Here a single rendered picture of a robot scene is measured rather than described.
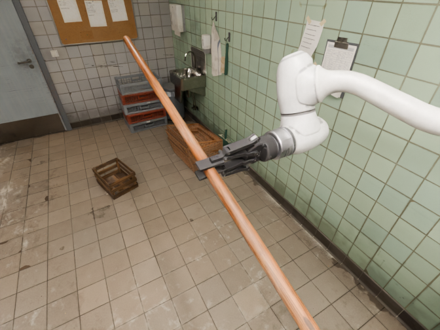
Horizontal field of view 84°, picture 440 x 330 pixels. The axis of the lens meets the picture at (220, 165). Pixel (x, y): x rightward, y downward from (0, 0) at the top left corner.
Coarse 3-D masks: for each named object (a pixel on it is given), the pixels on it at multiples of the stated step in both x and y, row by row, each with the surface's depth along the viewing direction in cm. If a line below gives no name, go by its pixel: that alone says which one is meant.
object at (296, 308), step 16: (128, 48) 100; (144, 64) 91; (160, 96) 80; (176, 112) 75; (192, 144) 67; (208, 176) 61; (224, 192) 58; (240, 208) 56; (240, 224) 53; (256, 240) 51; (256, 256) 50; (272, 272) 47; (288, 288) 45; (288, 304) 44; (304, 320) 42
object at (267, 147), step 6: (264, 138) 68; (270, 138) 68; (258, 144) 66; (264, 144) 67; (270, 144) 67; (276, 144) 68; (246, 150) 67; (252, 150) 66; (258, 150) 68; (264, 150) 68; (270, 150) 67; (276, 150) 68; (252, 156) 69; (258, 156) 70; (264, 156) 69; (270, 156) 68; (252, 162) 71
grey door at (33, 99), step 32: (0, 0) 277; (0, 32) 291; (32, 32) 305; (0, 64) 306; (32, 64) 321; (0, 96) 322; (32, 96) 339; (0, 128) 340; (32, 128) 359; (64, 128) 380
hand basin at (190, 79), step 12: (192, 48) 336; (192, 60) 347; (204, 60) 315; (180, 72) 348; (192, 72) 349; (204, 72) 325; (180, 84) 317; (192, 84) 322; (204, 84) 331; (180, 96) 336; (192, 96) 375; (192, 108) 384
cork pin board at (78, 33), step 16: (48, 0) 297; (80, 0) 311; (96, 0) 319; (128, 0) 335; (128, 16) 345; (64, 32) 320; (80, 32) 328; (96, 32) 337; (112, 32) 346; (128, 32) 355
